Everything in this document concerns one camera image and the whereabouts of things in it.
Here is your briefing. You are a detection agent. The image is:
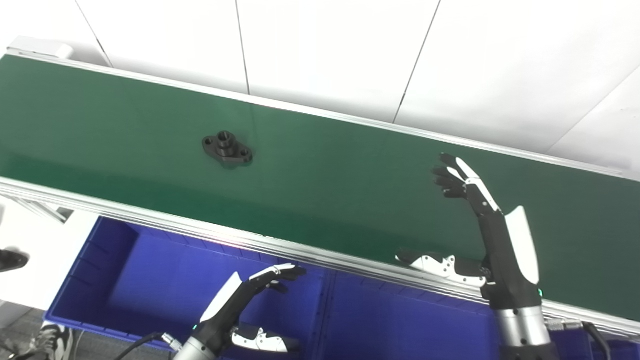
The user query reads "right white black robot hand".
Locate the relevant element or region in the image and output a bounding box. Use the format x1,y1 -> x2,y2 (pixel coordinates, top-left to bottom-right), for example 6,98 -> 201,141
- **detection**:
394,152 -> 544,311

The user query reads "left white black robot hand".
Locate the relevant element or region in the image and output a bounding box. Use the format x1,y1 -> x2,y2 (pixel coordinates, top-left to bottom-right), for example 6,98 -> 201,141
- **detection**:
192,263 -> 307,354

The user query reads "black flanged metal part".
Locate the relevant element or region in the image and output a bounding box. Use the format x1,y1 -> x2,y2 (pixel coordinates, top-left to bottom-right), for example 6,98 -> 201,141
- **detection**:
201,130 -> 254,169

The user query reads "blue plastic bin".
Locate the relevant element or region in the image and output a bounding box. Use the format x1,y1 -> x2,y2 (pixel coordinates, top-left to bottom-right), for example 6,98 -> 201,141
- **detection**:
44,215 -> 332,360
320,270 -> 640,360

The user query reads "white bin table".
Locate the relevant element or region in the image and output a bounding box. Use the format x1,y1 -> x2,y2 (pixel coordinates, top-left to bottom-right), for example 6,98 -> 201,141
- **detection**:
0,196 -> 101,312

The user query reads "black and white sneaker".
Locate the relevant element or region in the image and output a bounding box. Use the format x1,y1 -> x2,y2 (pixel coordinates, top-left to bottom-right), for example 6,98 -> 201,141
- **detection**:
0,321 -> 75,360

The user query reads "black shoe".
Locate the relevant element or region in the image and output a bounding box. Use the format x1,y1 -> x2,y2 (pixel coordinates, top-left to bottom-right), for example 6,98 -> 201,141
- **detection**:
0,248 -> 30,273

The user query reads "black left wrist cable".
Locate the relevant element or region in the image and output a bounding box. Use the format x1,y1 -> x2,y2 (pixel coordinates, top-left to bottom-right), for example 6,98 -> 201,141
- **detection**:
114,331 -> 185,360

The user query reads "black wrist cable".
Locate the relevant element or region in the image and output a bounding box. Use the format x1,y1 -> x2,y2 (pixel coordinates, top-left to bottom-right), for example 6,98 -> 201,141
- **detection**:
114,331 -> 185,360
544,320 -> 615,360

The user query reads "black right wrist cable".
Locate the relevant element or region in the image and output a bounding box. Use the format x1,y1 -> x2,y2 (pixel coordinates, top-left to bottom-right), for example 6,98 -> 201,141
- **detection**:
544,320 -> 615,360

